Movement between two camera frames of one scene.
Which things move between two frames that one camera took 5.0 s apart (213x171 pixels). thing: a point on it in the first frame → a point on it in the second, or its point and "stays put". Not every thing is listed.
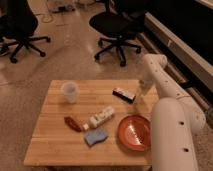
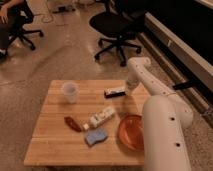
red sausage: [73, 123] stays put
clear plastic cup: [70, 91] stays put
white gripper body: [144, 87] → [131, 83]
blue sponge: [95, 135] stays put
